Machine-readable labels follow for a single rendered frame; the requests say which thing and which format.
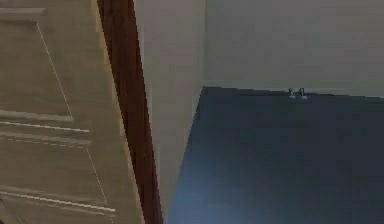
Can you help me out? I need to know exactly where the dark blue cabinet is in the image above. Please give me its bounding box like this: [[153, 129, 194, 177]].
[[167, 85, 384, 224]]

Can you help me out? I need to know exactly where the beige panelled room door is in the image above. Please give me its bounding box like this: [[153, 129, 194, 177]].
[[0, 0, 164, 224]]

